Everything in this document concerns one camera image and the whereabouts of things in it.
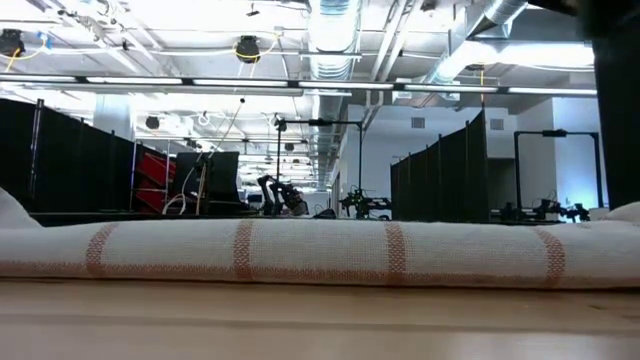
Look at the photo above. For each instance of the white towel with red grid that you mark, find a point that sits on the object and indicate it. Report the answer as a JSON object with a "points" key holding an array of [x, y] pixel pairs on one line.
{"points": [[320, 250]]}

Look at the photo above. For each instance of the black background robot arm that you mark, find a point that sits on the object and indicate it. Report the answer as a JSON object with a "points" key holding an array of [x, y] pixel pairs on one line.
{"points": [[362, 202], [545, 210], [285, 195]]}

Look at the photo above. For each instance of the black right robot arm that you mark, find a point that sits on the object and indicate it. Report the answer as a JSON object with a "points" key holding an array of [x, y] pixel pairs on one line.
{"points": [[610, 15]]}

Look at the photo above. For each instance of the long ceiling light strip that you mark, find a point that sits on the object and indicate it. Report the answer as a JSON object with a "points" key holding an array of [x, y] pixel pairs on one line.
{"points": [[340, 85]]}

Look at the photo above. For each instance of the short black partition curtain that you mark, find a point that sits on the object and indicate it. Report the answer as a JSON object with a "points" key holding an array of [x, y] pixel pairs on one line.
{"points": [[440, 180]]}

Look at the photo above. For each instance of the red storage rack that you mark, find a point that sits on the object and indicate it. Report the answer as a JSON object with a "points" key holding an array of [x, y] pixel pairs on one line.
{"points": [[155, 170]]}

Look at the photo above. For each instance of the long black partition curtain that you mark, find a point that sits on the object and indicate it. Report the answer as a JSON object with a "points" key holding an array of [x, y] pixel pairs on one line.
{"points": [[60, 160]]}

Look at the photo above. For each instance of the black camera gantry frame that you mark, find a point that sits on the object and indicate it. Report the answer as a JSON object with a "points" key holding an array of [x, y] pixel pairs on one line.
{"points": [[320, 121], [555, 132]]}

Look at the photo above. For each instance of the silver round ventilation duct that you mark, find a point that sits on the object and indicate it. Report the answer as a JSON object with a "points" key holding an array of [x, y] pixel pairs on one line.
{"points": [[332, 30]]}

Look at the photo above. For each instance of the silver slanted ventilation duct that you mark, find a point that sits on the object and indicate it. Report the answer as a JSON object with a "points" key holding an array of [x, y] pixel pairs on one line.
{"points": [[500, 12]]}

